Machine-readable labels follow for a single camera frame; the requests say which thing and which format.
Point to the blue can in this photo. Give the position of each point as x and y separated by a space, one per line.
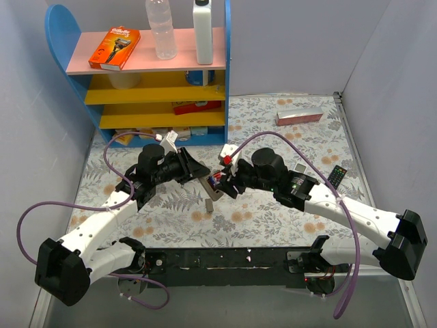
200 77

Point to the black remote control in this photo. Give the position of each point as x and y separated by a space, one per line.
336 176

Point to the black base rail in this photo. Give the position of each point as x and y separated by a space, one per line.
242 266

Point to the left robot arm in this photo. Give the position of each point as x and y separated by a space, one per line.
66 268

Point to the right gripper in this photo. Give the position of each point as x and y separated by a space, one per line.
234 176

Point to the orange razor box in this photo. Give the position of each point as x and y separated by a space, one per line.
115 49

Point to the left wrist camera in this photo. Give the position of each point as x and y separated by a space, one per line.
168 142

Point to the floral table mat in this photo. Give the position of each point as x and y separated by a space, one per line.
176 216

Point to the small boxes row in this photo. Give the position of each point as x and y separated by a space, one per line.
186 136

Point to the clear plastic bottle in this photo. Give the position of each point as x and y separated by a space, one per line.
161 25

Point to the white grey remote control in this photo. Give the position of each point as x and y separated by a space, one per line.
300 168

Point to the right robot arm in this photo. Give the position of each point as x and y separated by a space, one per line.
392 241

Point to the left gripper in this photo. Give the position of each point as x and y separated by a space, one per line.
184 164

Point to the red box on shelf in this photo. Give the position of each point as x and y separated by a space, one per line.
185 107

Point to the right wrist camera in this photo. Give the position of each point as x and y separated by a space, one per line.
229 157

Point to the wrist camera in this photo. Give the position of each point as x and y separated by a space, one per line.
168 142
229 157

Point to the silver red long box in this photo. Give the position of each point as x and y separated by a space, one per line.
298 116

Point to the white plastic bottle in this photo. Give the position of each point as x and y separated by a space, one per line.
202 23

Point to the grey battery cover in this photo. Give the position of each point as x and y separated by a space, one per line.
209 205

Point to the white cup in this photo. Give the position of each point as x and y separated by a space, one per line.
124 81

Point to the blue shelf unit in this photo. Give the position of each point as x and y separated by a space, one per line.
148 105

